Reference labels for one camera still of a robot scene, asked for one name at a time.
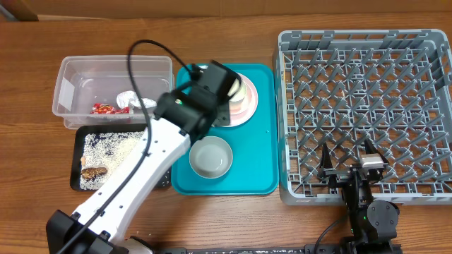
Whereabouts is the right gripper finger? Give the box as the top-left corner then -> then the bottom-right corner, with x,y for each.
321,143 -> 333,170
364,138 -> 388,165

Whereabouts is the grey bowl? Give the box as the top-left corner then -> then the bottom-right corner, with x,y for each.
189,136 -> 233,179

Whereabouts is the white tissue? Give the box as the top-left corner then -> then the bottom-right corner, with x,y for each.
117,90 -> 157,109

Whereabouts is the red snack wrapper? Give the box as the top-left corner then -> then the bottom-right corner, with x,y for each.
90,103 -> 131,114

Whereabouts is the white rice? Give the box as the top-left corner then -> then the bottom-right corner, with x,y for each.
81,131 -> 144,191

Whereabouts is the brown food piece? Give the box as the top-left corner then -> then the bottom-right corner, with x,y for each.
81,167 -> 108,181

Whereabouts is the white paper cup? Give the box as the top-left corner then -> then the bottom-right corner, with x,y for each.
227,80 -> 246,104

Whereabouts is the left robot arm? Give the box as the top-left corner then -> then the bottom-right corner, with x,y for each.
46,87 -> 232,254

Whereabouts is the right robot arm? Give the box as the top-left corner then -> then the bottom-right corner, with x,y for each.
314,139 -> 402,253

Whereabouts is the grey dishwasher rack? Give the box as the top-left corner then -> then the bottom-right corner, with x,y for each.
273,29 -> 451,205

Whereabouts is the large pink plate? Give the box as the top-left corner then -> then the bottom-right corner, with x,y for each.
218,73 -> 258,127

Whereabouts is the small pink plate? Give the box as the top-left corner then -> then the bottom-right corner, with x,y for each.
229,84 -> 253,115

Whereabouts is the teal serving tray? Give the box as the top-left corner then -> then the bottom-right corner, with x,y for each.
171,63 -> 279,195

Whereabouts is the black plastic tray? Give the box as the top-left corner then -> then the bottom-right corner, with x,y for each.
69,123 -> 173,192

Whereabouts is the clear plastic bin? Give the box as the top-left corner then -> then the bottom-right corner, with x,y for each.
52,55 -> 174,129

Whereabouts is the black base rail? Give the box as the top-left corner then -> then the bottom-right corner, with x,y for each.
151,243 -> 403,254

